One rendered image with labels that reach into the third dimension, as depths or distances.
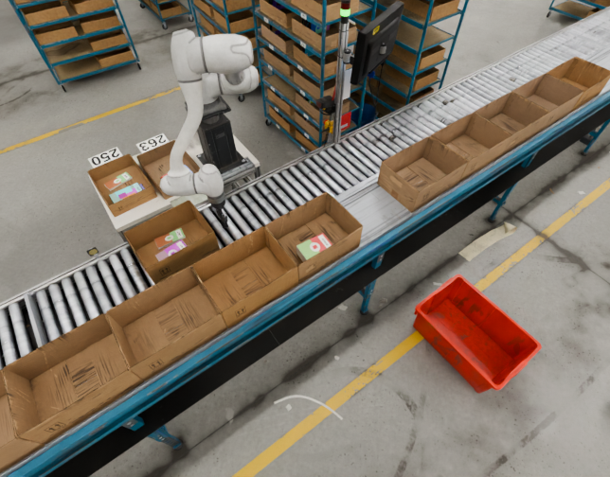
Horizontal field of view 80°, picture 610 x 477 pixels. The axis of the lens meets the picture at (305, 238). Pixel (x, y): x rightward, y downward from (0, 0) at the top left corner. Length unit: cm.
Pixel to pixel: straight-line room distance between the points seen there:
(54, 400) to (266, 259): 106
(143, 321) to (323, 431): 126
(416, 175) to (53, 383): 210
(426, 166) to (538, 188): 177
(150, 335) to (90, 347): 25
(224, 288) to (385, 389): 129
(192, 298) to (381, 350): 137
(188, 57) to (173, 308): 109
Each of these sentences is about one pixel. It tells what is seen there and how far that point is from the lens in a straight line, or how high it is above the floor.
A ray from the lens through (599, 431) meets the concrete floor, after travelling 302.
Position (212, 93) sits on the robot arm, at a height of 129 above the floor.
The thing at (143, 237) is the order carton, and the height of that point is 82.
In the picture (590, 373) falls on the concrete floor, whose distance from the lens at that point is 314.
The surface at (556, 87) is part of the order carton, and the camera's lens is 331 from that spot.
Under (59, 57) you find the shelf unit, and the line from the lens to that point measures 549.
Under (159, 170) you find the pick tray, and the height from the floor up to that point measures 76.
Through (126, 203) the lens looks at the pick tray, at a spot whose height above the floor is 81.
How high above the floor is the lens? 245
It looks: 53 degrees down
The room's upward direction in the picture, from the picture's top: 1 degrees counter-clockwise
